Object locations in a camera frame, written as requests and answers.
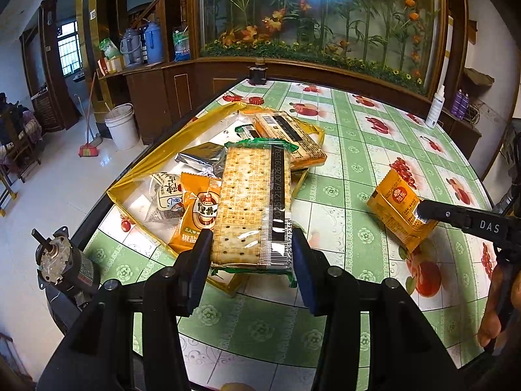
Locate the white red carton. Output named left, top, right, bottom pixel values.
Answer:
left=98, top=56, right=125, bottom=75

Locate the white spray bottle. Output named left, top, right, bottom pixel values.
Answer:
left=425, top=85, right=446, bottom=129

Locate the green-edged clear cracker packet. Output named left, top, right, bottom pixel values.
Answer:
left=209, top=138, right=300, bottom=288

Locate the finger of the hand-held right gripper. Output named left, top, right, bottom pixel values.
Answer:
left=415, top=199, right=475, bottom=233

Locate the small black container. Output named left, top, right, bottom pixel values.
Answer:
left=248, top=64, right=267, bottom=86

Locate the grey-blue thermos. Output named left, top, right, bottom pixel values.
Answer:
left=120, top=28, right=143, bottom=66

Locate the small white green packet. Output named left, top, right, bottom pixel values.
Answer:
left=235, top=124, right=261, bottom=141

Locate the silver foil snack packet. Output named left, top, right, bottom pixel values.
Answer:
left=175, top=142, right=228, bottom=178

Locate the gold cardboard box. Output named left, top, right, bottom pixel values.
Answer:
left=106, top=103, right=326, bottom=298

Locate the barred window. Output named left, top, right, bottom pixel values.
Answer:
left=57, top=20, right=82, bottom=77

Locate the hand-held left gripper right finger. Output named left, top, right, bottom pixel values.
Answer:
left=291, top=227, right=467, bottom=391

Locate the small white snack packet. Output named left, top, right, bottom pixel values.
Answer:
left=151, top=171, right=184, bottom=223

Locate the bamboo flower glass panel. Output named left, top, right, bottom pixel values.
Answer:
left=197, top=0, right=442, bottom=94

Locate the red broom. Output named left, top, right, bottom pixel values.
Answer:
left=77, top=71, right=100, bottom=159

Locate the small electric motor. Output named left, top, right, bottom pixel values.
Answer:
left=32, top=228, right=102, bottom=306

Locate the white plastic bucket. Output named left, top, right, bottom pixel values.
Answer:
left=105, top=104, right=140, bottom=151

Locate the small yellow-orange snack packet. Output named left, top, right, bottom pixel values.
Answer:
left=366, top=169, right=440, bottom=253

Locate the clear water bottle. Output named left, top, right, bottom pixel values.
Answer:
left=173, top=26, right=192, bottom=62

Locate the blue thermos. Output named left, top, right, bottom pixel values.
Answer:
left=140, top=20, right=165, bottom=65

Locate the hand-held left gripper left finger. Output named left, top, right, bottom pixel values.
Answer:
left=36, top=228, right=214, bottom=391

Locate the black-label orange cracker packet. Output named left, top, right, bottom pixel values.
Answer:
left=254, top=111, right=328, bottom=170

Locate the green plastic bag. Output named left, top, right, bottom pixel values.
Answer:
left=99, top=37, right=122, bottom=60

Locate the person's right hand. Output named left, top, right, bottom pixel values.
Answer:
left=476, top=268, right=521, bottom=349

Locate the orange round-logo snack packet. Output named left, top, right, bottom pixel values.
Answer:
left=168, top=172, right=224, bottom=256

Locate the brown wooden cabinet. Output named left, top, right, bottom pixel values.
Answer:
left=98, top=55, right=483, bottom=172

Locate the wooden chair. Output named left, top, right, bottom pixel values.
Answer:
left=0, top=106, right=41, bottom=184

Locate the wicker basket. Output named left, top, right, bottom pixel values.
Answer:
left=33, top=85, right=62, bottom=131

